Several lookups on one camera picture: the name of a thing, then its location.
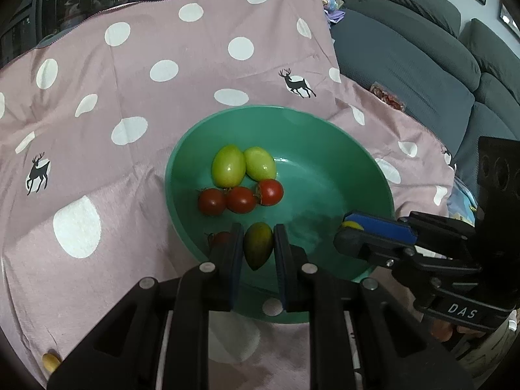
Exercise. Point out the purple cloth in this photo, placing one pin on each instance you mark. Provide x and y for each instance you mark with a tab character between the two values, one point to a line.
335	14

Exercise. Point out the green plastic bowl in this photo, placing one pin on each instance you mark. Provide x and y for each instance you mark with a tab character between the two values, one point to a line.
325	170

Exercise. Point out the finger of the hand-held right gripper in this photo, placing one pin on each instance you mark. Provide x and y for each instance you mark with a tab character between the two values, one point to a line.
365	248
386	227

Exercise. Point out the red snack packet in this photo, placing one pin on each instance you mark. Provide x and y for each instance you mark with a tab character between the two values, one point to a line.
388	96

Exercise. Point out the blue printed sheet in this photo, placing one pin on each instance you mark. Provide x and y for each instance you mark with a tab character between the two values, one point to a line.
463	203

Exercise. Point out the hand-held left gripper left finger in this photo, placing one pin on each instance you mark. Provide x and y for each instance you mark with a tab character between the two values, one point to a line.
235	268

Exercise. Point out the pink polka dot blanket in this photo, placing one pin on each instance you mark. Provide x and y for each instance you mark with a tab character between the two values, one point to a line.
122	89

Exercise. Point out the red tomato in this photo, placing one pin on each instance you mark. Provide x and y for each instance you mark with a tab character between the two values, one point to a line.
212	201
221	238
270	192
241	200

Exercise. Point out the person's right hand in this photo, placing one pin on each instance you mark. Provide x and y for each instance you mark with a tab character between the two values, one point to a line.
443	331

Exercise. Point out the small olive green fruit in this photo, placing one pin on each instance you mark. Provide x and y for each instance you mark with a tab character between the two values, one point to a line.
258	248

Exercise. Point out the green tomato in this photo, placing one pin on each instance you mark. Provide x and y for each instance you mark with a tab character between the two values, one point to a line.
228	165
260	163

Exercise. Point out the dark glass window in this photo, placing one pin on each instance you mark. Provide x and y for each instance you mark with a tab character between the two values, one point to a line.
81	0

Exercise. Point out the grey sofa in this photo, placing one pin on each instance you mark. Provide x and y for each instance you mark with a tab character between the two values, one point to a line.
406	57

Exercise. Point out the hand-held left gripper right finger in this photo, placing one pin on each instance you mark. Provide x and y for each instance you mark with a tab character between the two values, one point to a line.
282	268

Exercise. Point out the round yellow fruit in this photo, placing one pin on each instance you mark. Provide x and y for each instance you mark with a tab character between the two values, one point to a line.
50	362
351	225

